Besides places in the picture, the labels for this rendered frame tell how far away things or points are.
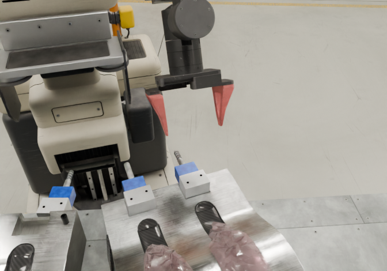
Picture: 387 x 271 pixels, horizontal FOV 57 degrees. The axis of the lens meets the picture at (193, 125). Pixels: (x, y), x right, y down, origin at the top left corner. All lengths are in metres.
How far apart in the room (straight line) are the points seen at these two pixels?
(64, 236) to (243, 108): 1.87
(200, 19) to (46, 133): 0.58
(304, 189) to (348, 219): 1.14
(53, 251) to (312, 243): 0.45
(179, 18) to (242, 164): 1.53
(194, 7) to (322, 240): 0.48
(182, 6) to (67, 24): 0.36
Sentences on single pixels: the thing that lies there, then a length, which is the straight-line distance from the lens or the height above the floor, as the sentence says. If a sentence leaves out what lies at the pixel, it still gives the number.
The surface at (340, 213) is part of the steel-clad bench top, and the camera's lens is 0.79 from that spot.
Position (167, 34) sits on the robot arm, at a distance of 0.59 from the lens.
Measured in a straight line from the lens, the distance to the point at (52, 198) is 0.74.
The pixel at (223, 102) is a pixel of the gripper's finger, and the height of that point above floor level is 1.04.
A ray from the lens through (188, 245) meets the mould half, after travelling 0.61.
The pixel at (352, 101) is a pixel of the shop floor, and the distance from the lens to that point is 2.64.
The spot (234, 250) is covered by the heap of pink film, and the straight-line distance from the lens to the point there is 0.56.
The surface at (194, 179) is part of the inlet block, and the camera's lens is 0.68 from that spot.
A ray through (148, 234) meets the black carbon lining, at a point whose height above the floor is 0.85.
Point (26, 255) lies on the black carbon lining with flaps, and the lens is 0.64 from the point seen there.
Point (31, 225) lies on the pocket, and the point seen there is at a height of 0.86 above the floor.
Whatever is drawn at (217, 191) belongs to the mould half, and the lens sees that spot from 0.70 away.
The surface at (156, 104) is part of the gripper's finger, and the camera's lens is 0.57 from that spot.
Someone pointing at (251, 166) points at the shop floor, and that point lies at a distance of 1.97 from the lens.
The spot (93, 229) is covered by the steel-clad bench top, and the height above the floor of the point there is 0.80.
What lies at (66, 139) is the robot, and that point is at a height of 0.79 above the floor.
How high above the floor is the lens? 1.39
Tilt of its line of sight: 39 degrees down
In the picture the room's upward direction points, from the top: straight up
